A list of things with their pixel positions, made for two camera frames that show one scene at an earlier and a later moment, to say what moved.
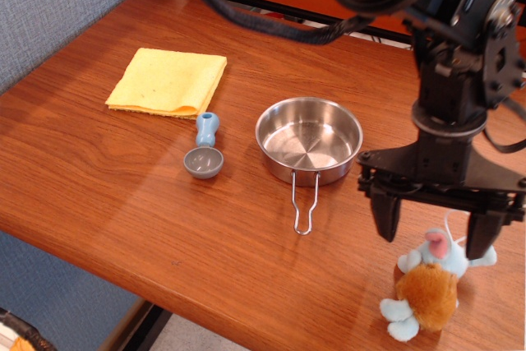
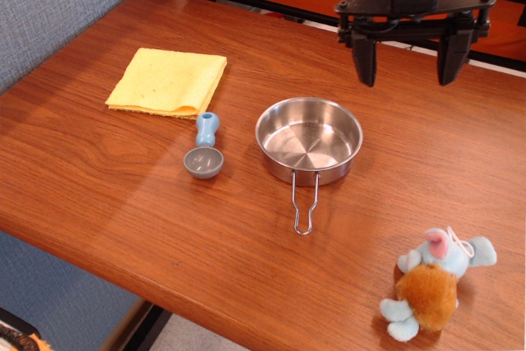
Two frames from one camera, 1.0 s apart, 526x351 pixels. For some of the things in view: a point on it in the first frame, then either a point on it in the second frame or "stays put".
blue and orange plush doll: (426, 285) stays put
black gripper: (445, 172) to (416, 4)
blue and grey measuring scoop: (206, 160) stays put
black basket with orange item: (18, 334) stays put
